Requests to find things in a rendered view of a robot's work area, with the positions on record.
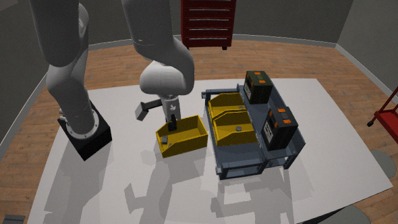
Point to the yellow bin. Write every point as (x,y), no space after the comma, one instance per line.
(227,123)
(225,103)
(190,131)

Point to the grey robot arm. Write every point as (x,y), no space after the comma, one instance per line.
(60,37)

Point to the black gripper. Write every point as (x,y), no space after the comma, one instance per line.
(172,112)

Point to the dark green case with handle slot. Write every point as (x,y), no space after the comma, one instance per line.
(257,87)

